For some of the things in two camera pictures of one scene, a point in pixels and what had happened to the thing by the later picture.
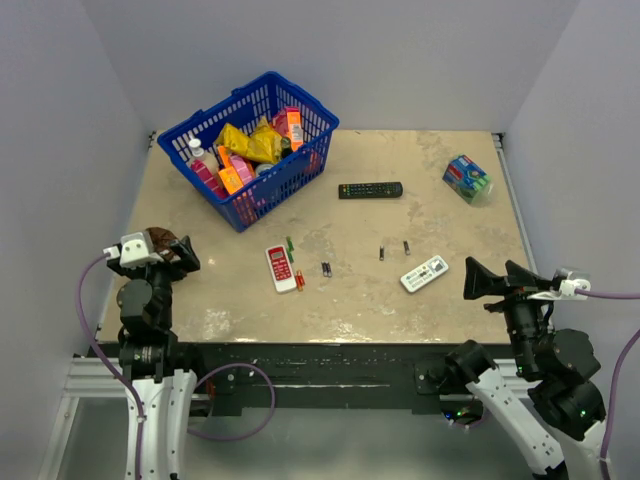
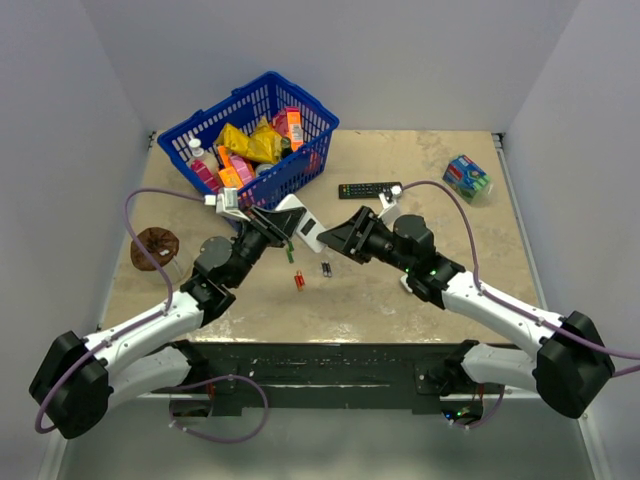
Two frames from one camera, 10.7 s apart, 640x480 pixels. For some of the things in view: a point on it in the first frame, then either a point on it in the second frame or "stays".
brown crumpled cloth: (161, 240) stays
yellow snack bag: (262, 143) stays
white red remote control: (281, 269) to (309, 228)
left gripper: (185, 262) to (281, 223)
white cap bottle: (198, 153) stays
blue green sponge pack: (465, 177) stays
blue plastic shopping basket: (257, 99) stays
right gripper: (479, 279) to (341, 237)
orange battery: (300, 280) stays
